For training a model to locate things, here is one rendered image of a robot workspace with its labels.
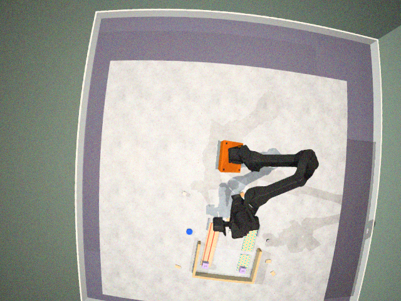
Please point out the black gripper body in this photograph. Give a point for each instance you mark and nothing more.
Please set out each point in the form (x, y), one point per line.
(219, 224)

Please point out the beige strip with red stripes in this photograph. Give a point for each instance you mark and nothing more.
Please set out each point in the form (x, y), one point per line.
(212, 236)

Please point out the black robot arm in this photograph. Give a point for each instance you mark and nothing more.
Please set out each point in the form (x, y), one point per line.
(306, 163)

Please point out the beige polka-dot flat strip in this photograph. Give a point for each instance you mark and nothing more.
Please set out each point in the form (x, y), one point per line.
(249, 241)

